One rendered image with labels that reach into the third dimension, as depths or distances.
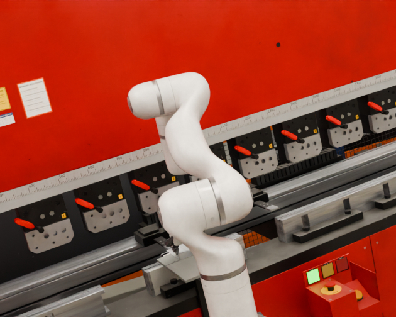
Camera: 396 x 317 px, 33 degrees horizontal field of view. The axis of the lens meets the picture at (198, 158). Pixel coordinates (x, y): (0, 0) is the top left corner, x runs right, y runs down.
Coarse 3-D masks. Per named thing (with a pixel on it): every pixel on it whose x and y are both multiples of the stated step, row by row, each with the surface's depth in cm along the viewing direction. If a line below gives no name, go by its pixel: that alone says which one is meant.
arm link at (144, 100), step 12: (144, 84) 183; (156, 84) 182; (132, 96) 182; (144, 96) 181; (156, 96) 181; (132, 108) 183; (144, 108) 182; (156, 108) 182; (156, 120) 203; (168, 120) 200
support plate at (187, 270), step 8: (168, 256) 236; (192, 256) 231; (176, 264) 227; (184, 264) 225; (192, 264) 223; (176, 272) 220; (184, 272) 218; (192, 272) 217; (184, 280) 213; (192, 280) 213
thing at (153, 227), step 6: (144, 228) 261; (150, 228) 259; (156, 228) 257; (138, 234) 259; (144, 234) 255; (150, 234) 256; (156, 234) 255; (162, 234) 256; (168, 234) 258; (138, 240) 259; (144, 240) 254; (150, 240) 255; (156, 240) 253; (162, 240) 252; (144, 246) 254; (162, 246) 247
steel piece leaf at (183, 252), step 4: (180, 248) 240; (184, 248) 239; (188, 248) 238; (172, 252) 238; (180, 252) 236; (184, 252) 230; (188, 252) 231; (176, 256) 233; (180, 256) 230; (184, 256) 230; (188, 256) 231
